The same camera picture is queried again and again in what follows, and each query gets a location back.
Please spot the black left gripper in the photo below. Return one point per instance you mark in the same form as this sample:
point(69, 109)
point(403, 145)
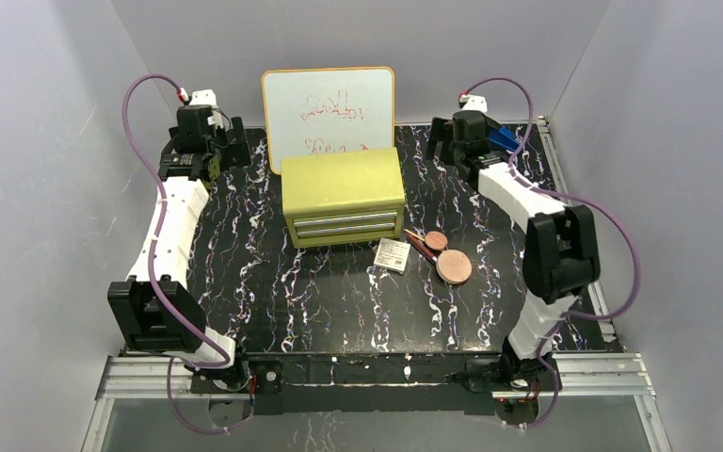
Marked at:
point(232, 148)

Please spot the aluminium rail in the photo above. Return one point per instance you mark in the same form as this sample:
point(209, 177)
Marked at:
point(578, 256)
point(581, 374)

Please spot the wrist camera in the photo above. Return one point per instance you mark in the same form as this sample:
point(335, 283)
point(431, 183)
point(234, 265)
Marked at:
point(208, 97)
point(472, 102)

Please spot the green metal drawer chest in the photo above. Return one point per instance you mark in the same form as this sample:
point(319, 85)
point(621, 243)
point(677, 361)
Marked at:
point(341, 198)

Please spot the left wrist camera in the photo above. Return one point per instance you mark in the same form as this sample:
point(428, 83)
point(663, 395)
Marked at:
point(208, 97)

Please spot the small round powder puff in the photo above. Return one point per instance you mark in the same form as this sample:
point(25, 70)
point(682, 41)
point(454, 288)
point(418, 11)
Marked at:
point(436, 241)

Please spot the white makeup packet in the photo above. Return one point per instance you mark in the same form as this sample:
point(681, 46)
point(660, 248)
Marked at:
point(392, 255)

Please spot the aluminium right side rail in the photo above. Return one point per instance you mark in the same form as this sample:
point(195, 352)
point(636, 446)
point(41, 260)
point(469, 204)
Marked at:
point(578, 256)

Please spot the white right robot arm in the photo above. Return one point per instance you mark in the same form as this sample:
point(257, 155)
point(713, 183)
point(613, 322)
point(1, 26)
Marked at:
point(527, 349)

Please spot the large round powder puff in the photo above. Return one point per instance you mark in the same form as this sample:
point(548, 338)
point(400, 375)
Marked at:
point(454, 267)

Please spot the aluminium front rail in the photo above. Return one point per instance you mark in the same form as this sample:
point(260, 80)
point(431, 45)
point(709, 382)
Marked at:
point(581, 374)

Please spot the blue stapler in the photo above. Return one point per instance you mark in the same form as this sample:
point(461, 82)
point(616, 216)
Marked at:
point(504, 138)

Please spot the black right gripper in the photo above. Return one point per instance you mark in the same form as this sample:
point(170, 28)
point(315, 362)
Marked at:
point(439, 146)

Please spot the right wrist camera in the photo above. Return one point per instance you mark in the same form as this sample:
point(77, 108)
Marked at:
point(472, 102)

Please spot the red lip pencil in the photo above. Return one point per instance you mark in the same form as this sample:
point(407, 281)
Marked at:
point(422, 249)

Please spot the orange framed whiteboard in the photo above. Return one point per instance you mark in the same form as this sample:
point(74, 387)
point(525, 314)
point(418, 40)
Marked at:
point(327, 110)

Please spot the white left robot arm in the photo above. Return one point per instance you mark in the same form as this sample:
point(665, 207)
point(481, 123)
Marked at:
point(152, 305)

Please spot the thin wooden stick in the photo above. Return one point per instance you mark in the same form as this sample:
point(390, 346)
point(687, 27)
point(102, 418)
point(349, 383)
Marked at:
point(414, 235)

